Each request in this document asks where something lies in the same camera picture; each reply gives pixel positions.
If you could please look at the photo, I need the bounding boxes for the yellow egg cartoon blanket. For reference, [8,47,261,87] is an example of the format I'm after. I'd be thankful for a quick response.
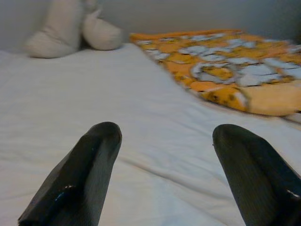
[129,28,301,123]

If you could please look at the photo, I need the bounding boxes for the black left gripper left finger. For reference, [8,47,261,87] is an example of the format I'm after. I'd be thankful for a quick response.
[18,121,123,226]

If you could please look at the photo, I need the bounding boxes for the beige knotted plush pillow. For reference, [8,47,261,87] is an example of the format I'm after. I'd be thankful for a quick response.
[23,0,124,59]

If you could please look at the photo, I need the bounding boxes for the white sheeted bed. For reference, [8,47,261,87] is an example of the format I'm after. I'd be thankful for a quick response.
[0,42,301,226]

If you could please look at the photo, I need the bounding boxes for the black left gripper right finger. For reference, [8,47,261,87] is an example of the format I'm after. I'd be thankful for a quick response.
[212,124,301,226]

